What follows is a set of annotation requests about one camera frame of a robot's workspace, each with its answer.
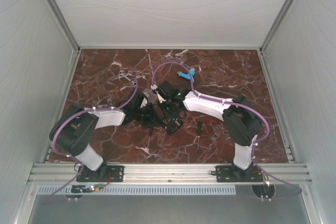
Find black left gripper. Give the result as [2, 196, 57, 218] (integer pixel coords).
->
[134, 103, 164, 128]

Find black fuse box base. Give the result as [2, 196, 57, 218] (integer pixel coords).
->
[162, 117, 183, 135]

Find clear plastic fuse box lid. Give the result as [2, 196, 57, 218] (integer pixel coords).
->
[143, 89, 158, 104]

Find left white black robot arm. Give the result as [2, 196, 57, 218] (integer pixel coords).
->
[49, 92, 160, 181]

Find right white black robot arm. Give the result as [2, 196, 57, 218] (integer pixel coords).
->
[151, 81, 261, 181]

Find blue glue gun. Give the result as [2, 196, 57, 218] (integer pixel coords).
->
[177, 68, 195, 81]

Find silver ratchet wrench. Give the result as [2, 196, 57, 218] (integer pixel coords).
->
[119, 71, 136, 86]

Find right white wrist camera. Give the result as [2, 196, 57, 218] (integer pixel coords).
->
[150, 84, 167, 103]

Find yellow black handle screwdriver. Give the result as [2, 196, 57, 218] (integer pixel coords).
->
[197, 120, 202, 149]

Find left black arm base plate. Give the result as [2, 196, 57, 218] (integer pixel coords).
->
[76, 164, 124, 183]

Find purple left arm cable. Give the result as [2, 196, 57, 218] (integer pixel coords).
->
[40, 77, 139, 206]

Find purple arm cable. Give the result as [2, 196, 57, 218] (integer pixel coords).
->
[151, 61, 302, 200]
[40, 77, 139, 206]

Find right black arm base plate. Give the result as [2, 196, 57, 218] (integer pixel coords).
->
[210, 164, 264, 183]

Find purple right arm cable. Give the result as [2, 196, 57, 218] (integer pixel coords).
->
[151, 61, 302, 200]

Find aluminium front rail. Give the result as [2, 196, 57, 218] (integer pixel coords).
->
[28, 163, 312, 185]

